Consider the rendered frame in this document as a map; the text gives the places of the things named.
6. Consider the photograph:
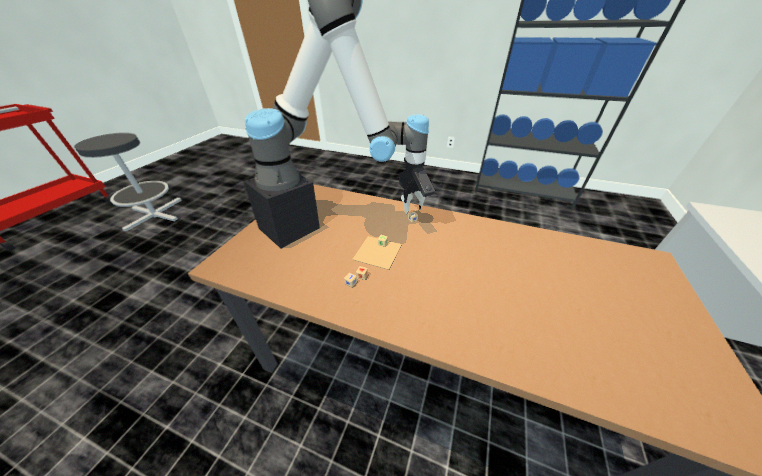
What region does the tan flat mat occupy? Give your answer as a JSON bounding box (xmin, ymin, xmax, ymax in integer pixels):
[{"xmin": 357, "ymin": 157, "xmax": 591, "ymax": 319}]
[{"xmin": 353, "ymin": 236, "xmax": 402, "ymax": 270}]

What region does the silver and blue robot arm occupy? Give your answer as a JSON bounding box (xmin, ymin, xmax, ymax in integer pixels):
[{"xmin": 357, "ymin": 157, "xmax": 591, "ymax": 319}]
[{"xmin": 245, "ymin": 0, "xmax": 429, "ymax": 191}]

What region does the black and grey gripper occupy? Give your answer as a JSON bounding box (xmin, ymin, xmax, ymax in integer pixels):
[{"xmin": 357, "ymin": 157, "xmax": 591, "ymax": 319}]
[{"xmin": 399, "ymin": 157, "xmax": 425, "ymax": 214}]

